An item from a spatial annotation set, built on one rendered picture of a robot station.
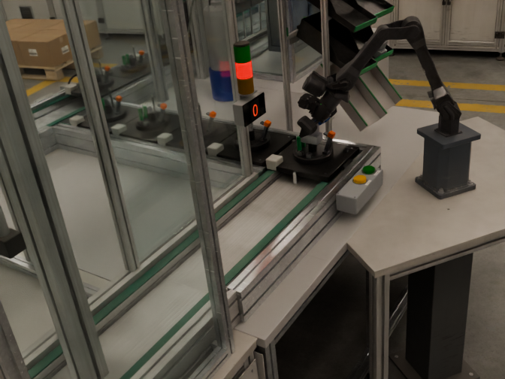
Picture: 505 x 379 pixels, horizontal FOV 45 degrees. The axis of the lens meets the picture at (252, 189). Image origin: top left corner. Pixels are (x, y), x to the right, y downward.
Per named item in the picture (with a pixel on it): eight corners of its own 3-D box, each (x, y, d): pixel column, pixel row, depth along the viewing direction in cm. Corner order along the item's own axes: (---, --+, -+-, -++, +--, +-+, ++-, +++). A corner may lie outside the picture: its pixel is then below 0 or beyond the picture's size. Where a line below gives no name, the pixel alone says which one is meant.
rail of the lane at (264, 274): (380, 171, 222) (381, 144, 216) (244, 322, 159) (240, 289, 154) (367, 168, 225) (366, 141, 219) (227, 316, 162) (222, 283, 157)
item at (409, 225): (620, 197, 198) (621, 189, 196) (374, 280, 174) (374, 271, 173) (476, 122, 256) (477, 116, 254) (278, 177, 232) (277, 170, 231)
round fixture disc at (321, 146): (340, 150, 215) (340, 145, 214) (322, 168, 205) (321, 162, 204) (305, 144, 222) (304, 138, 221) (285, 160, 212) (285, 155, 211)
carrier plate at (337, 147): (359, 152, 217) (359, 146, 216) (328, 183, 200) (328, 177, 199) (300, 140, 229) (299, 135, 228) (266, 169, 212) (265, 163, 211)
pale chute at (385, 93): (395, 104, 241) (403, 98, 237) (376, 116, 233) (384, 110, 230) (352, 48, 244) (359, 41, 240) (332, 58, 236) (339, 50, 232)
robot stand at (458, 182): (476, 189, 205) (482, 134, 195) (439, 200, 201) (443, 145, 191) (449, 171, 217) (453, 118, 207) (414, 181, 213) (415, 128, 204)
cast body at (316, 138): (323, 140, 211) (322, 121, 208) (317, 145, 208) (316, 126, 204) (301, 136, 215) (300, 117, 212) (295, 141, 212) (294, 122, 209)
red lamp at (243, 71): (255, 74, 190) (254, 59, 188) (246, 80, 187) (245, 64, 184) (242, 73, 193) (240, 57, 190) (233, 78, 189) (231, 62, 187)
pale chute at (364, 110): (380, 119, 230) (387, 113, 227) (360, 131, 223) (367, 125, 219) (335, 60, 233) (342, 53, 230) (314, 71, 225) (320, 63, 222)
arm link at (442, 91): (415, 11, 185) (396, 21, 187) (418, 18, 179) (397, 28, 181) (454, 101, 198) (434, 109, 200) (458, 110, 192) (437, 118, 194)
